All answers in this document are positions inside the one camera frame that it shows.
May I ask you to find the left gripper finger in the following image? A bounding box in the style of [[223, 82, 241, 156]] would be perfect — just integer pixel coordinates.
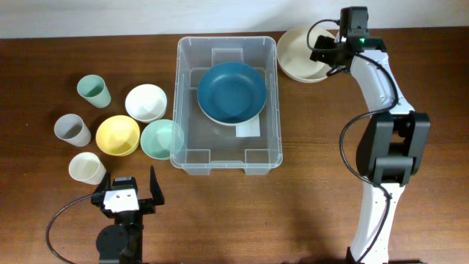
[[94, 172, 111, 194], [149, 166, 163, 200]]

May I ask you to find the cream wide bowl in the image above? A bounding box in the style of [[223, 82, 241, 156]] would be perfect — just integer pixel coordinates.
[[199, 99, 266, 126], [277, 26, 331, 83]]

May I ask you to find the blue wide bowl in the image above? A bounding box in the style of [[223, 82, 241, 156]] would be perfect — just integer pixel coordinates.
[[197, 62, 267, 103]]

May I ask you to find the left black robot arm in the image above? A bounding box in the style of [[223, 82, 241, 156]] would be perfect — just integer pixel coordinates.
[[91, 166, 165, 263]]

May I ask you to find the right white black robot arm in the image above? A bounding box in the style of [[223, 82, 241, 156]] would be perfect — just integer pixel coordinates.
[[308, 7, 431, 263]]

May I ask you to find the cream plastic cup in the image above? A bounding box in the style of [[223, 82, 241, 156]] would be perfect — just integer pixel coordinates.
[[68, 152, 106, 185]]

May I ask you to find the yellow small bowl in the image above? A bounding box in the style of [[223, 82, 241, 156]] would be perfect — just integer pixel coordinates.
[[95, 115, 140, 156]]

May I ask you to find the green small bowl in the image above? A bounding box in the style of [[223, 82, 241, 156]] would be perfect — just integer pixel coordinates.
[[140, 120, 173, 160]]

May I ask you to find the grey plastic cup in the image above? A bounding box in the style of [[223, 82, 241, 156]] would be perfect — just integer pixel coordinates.
[[53, 114, 92, 147]]

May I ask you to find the white small bowl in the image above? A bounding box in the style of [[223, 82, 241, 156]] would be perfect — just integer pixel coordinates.
[[125, 84, 168, 123]]

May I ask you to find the green plastic cup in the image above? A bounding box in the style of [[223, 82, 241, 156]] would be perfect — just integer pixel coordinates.
[[77, 75, 111, 109]]

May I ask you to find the clear plastic storage bin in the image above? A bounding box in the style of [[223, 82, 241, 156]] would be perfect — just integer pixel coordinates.
[[170, 36, 283, 175]]

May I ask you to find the white label in bin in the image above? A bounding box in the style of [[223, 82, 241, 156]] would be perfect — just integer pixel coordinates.
[[236, 115, 260, 138]]

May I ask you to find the right black cable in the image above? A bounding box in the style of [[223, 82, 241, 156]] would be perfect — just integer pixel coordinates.
[[306, 18, 400, 264]]

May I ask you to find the black cable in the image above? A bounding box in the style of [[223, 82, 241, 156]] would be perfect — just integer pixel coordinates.
[[45, 193, 97, 264], [306, 18, 400, 264]]

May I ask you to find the left black cable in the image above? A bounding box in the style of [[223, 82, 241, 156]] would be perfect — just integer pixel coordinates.
[[45, 193, 97, 264]]

